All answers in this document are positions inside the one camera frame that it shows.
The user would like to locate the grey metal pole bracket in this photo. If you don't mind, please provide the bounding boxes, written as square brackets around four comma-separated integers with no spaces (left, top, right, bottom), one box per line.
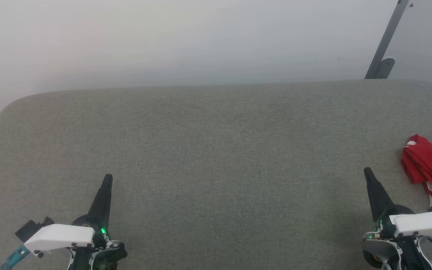
[375,57,396,80]

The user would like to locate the grey metal pole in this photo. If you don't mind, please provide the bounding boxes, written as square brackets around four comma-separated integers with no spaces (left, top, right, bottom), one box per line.
[364,0,410,80]

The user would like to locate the teal left camera connector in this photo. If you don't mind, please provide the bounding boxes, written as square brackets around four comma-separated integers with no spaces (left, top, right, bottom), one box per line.
[0,245,31,270]

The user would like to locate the grey fabric sofa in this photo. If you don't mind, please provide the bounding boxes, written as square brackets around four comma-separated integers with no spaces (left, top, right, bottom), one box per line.
[0,79,432,270]

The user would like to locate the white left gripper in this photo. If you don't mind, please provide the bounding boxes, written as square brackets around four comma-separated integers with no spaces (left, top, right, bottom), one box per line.
[24,174,114,254]

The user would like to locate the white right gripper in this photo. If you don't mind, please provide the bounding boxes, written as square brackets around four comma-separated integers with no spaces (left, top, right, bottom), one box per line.
[363,167,432,239]

